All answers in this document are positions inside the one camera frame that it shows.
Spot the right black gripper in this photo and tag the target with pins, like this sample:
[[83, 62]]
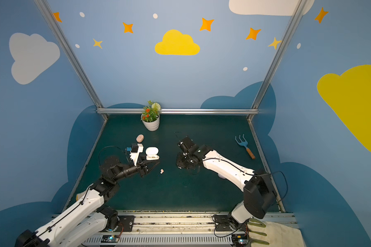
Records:
[[183, 160]]

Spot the right green circuit board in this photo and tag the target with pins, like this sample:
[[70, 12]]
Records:
[[239, 240]]

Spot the aluminium front rail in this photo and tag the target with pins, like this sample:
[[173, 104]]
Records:
[[189, 223]]

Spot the white glove on table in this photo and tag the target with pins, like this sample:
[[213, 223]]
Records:
[[80, 195]]

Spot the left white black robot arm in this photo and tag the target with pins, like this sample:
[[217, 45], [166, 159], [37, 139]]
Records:
[[89, 214]]

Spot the green circuit board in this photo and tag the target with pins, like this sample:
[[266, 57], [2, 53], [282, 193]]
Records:
[[110, 239], [239, 240]]

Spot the potted plant white pot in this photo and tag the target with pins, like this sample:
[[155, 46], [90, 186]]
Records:
[[151, 116]]

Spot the white earbud charging case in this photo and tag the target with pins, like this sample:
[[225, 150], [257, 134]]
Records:
[[152, 153]]

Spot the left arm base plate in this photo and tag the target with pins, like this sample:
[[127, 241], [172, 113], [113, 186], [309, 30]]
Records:
[[120, 224]]

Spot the left green circuit board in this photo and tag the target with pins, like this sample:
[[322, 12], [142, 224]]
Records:
[[110, 239]]

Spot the blue garden fork wooden handle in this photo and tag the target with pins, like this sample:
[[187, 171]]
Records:
[[241, 141]]

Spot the aluminium back frame bar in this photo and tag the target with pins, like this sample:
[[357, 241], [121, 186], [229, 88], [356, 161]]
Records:
[[118, 111]]

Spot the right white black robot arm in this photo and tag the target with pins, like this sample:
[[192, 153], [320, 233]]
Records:
[[259, 193]]

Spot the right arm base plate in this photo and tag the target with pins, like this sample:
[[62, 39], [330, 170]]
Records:
[[226, 223]]

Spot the green white gardening glove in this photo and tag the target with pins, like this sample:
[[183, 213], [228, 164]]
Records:
[[272, 234]]

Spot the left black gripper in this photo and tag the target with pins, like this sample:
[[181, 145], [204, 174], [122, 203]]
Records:
[[144, 168]]

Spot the pink earbud charging case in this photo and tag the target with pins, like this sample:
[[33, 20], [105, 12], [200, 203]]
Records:
[[140, 138]]

